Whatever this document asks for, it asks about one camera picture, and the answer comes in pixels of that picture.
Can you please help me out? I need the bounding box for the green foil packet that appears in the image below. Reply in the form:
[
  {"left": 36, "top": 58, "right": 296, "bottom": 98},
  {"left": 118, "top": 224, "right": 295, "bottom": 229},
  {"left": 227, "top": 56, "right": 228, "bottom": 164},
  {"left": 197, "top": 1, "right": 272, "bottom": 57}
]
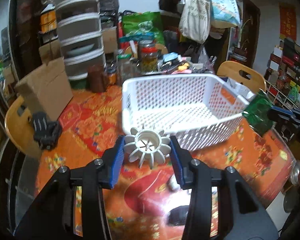
[{"left": 242, "top": 90, "right": 274, "bottom": 137}]

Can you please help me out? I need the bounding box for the black soft bundle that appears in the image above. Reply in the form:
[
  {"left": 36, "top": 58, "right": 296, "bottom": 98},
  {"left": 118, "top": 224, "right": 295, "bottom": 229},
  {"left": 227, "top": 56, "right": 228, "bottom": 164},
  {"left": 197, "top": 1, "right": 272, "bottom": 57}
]
[{"left": 166, "top": 205, "right": 189, "bottom": 226}]

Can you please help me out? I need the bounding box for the white ribbed plastic wheel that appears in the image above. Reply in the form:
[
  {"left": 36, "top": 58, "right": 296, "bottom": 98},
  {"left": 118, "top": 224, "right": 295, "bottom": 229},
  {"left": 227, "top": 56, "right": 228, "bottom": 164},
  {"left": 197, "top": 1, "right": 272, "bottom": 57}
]
[{"left": 124, "top": 128, "right": 171, "bottom": 169}]

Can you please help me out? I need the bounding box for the small white ball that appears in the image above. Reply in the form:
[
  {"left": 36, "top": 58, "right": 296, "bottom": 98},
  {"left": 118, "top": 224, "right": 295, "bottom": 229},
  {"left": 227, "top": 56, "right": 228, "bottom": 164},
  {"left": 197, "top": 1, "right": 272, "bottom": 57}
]
[{"left": 167, "top": 175, "right": 181, "bottom": 192}]

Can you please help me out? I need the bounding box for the shelf with colourful boxes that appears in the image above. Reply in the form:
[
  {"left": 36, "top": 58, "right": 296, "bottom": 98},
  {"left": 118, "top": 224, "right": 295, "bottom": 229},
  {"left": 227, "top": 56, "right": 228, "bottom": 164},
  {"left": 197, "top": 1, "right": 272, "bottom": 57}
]
[{"left": 264, "top": 38, "right": 300, "bottom": 109}]

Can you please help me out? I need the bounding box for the right wooden chair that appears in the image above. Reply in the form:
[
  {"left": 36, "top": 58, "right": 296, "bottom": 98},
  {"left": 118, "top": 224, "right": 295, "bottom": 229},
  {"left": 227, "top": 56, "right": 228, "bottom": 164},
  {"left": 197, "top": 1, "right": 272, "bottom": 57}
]
[{"left": 217, "top": 61, "right": 267, "bottom": 93}]

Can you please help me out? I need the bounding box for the wooden chair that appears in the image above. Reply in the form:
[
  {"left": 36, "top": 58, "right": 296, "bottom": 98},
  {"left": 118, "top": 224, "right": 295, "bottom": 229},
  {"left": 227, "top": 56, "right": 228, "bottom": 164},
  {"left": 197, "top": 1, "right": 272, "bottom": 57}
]
[
  {"left": 5, "top": 96, "right": 42, "bottom": 160},
  {"left": 217, "top": 61, "right": 267, "bottom": 93}
]

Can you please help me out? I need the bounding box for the white perforated plastic basket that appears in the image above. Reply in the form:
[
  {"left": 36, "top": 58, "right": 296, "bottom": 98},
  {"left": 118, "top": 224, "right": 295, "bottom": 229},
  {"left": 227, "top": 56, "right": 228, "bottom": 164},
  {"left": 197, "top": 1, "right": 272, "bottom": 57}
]
[{"left": 122, "top": 74, "right": 249, "bottom": 151}]

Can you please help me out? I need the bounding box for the left wooden chair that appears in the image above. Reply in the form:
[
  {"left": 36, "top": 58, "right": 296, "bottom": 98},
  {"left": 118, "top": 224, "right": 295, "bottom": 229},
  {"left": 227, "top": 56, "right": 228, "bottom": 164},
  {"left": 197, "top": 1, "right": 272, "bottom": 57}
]
[{"left": 5, "top": 96, "right": 42, "bottom": 160}]

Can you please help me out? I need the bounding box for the blue illustrated paper bag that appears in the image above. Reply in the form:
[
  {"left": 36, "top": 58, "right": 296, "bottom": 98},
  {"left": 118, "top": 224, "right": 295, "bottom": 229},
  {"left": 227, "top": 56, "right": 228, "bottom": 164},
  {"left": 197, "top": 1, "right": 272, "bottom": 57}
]
[{"left": 210, "top": 0, "right": 241, "bottom": 29}]

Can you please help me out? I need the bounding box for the beige canvas tote bag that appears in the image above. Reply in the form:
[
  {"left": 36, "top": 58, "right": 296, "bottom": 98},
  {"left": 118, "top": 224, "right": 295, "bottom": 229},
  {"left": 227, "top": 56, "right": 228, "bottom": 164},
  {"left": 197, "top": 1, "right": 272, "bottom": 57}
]
[{"left": 179, "top": 0, "right": 211, "bottom": 44}]

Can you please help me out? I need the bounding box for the cardboard box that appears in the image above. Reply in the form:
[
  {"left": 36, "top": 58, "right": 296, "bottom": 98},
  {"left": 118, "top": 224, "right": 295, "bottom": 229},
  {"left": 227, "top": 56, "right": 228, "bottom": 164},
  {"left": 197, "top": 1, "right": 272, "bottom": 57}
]
[{"left": 15, "top": 57, "right": 73, "bottom": 121}]

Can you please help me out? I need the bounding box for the red lidded glass jar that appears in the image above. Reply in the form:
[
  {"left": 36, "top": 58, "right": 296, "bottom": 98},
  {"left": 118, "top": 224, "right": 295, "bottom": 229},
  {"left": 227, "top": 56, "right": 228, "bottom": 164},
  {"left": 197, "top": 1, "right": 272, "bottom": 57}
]
[{"left": 141, "top": 46, "right": 158, "bottom": 73}]

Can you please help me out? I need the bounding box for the green shopping bag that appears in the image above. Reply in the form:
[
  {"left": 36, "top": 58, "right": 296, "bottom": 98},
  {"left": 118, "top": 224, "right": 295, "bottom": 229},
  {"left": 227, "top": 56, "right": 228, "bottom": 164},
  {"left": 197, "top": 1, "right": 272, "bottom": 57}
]
[{"left": 122, "top": 12, "right": 165, "bottom": 44}]

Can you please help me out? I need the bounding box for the white stacked drawer tower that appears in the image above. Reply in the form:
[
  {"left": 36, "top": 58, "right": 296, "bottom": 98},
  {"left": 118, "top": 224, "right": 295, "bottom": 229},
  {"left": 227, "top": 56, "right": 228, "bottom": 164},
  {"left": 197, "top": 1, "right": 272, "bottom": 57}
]
[{"left": 42, "top": 0, "right": 106, "bottom": 81}]

